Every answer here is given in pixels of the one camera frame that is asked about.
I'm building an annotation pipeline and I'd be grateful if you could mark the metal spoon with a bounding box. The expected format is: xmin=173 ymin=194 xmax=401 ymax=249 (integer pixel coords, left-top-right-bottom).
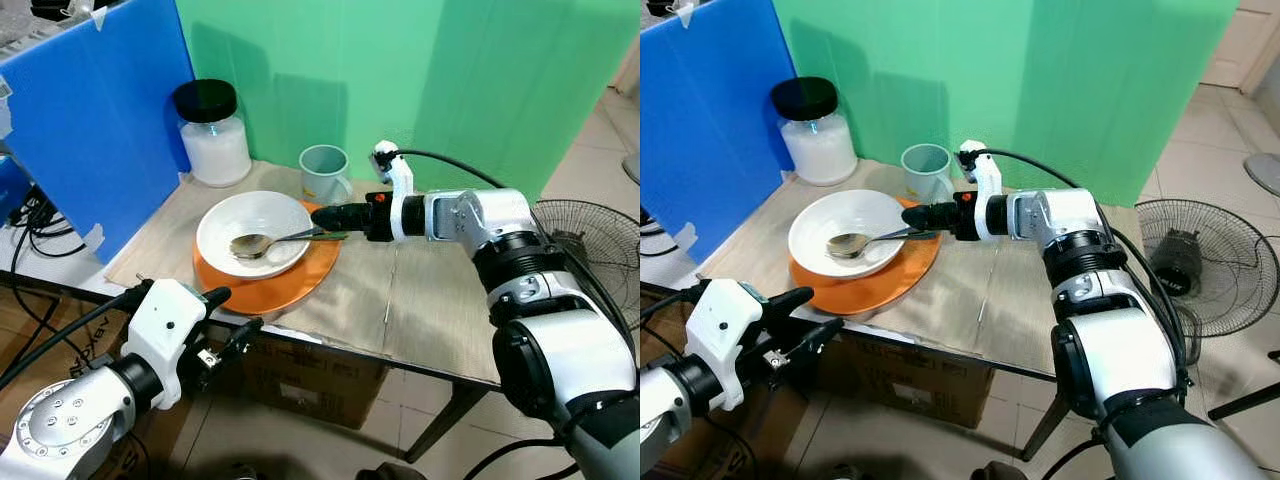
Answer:
xmin=229 ymin=227 xmax=349 ymax=262
xmin=826 ymin=226 xmax=942 ymax=262

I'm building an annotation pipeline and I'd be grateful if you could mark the pale green mug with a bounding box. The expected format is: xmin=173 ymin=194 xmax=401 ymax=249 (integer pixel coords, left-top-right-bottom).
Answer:
xmin=900 ymin=143 xmax=957 ymax=207
xmin=299 ymin=145 xmax=354 ymax=207

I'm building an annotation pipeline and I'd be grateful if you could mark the orange plate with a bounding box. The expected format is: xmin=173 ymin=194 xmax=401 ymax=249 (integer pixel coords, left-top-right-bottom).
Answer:
xmin=789 ymin=197 xmax=943 ymax=319
xmin=193 ymin=199 xmax=342 ymax=317

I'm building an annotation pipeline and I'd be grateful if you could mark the white bowl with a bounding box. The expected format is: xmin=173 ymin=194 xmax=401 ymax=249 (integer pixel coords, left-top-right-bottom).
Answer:
xmin=788 ymin=189 xmax=909 ymax=281
xmin=196 ymin=191 xmax=314 ymax=281

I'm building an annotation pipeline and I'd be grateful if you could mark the plain cardboard box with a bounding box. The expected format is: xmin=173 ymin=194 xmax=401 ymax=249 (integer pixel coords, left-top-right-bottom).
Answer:
xmin=232 ymin=335 xmax=392 ymax=432
xmin=833 ymin=333 xmax=997 ymax=431

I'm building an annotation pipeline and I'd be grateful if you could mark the printed cardboard box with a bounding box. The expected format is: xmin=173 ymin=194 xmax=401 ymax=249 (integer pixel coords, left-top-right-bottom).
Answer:
xmin=0 ymin=283 xmax=133 ymax=411
xmin=640 ymin=290 xmax=703 ymax=373

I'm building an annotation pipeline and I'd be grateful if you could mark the glass jar black lid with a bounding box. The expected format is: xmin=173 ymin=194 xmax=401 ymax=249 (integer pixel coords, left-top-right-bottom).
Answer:
xmin=172 ymin=79 xmax=253 ymax=189
xmin=770 ymin=76 xmax=859 ymax=188

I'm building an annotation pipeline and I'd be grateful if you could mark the green plastic board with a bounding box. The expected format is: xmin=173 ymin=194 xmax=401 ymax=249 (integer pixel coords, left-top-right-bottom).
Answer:
xmin=771 ymin=0 xmax=1241 ymax=208
xmin=175 ymin=0 xmax=641 ymax=204

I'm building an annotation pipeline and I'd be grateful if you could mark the black floor fan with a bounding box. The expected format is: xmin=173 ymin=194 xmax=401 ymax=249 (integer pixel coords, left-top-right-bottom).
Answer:
xmin=530 ymin=198 xmax=641 ymax=333
xmin=1135 ymin=196 xmax=1280 ymax=339

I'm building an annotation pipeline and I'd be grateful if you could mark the blue plastic board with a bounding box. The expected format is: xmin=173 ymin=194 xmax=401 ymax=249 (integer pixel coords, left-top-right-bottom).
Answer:
xmin=0 ymin=0 xmax=197 ymax=267
xmin=640 ymin=0 xmax=791 ymax=267

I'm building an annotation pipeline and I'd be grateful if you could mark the white door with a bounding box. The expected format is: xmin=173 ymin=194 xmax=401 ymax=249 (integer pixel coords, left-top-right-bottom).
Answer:
xmin=1200 ymin=0 xmax=1280 ymax=93

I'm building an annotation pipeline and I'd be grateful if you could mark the black metal bar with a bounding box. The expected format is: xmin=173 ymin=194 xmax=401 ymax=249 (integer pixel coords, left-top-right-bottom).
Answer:
xmin=1207 ymin=380 xmax=1280 ymax=422

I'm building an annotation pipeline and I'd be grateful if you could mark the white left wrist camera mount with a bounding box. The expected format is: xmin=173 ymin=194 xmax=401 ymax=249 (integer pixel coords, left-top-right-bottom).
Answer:
xmin=688 ymin=279 xmax=768 ymax=412
xmin=119 ymin=279 xmax=212 ymax=412

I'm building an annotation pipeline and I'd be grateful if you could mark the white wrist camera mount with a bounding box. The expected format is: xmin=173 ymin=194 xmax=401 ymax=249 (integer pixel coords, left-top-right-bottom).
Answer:
xmin=119 ymin=279 xmax=212 ymax=412
xmin=688 ymin=279 xmax=768 ymax=412
xmin=372 ymin=141 xmax=417 ymax=242
xmin=957 ymin=139 xmax=1005 ymax=242

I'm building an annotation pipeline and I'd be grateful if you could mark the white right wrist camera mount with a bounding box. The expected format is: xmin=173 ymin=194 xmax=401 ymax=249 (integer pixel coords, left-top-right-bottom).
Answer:
xmin=372 ymin=141 xmax=417 ymax=242
xmin=957 ymin=139 xmax=1005 ymax=242

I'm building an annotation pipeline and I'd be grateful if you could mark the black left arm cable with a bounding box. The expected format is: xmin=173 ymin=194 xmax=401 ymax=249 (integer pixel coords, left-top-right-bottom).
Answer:
xmin=640 ymin=282 xmax=713 ymax=326
xmin=0 ymin=282 xmax=154 ymax=393

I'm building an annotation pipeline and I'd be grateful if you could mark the black cable bundle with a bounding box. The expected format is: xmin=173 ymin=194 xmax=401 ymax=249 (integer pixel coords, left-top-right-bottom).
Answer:
xmin=3 ymin=185 xmax=63 ymax=341

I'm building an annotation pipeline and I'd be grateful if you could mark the wood table black frame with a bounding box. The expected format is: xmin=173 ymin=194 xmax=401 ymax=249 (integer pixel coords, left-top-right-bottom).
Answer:
xmin=0 ymin=158 xmax=567 ymax=464
xmin=640 ymin=158 xmax=1147 ymax=463

